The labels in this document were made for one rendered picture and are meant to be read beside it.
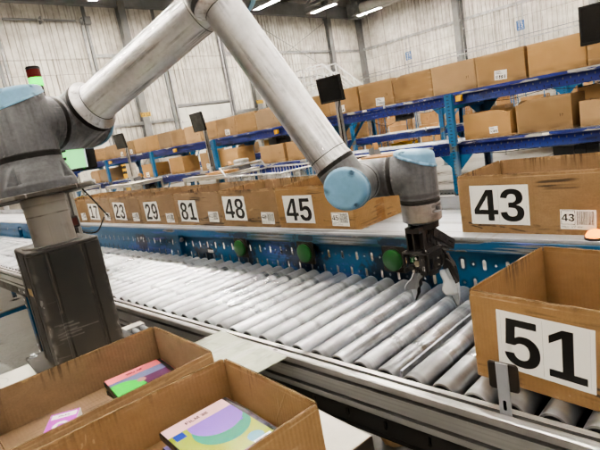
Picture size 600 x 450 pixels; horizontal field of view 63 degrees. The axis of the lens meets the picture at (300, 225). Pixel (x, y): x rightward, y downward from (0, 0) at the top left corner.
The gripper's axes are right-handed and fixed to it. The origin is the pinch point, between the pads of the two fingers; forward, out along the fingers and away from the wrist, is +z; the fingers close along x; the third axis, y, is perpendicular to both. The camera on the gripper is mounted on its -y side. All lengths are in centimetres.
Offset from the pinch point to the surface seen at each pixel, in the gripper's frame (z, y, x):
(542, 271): -6.5, -7.3, 22.1
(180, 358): 1, 50, -38
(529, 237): -9.0, -24.7, 13.3
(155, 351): 2, 50, -50
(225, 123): -82, -478, -708
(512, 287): -7.1, 5.3, 20.7
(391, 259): -1.5, -21.2, -27.7
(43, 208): -37, 59, -74
